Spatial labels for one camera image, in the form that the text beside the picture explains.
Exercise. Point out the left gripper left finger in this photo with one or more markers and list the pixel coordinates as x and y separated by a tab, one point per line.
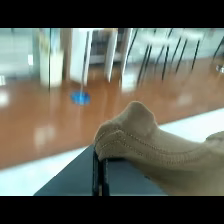
75	178

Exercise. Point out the brown shirt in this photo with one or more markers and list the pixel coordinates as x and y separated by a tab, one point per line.
166	153

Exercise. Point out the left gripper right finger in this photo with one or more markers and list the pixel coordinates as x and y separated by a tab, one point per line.
128	181

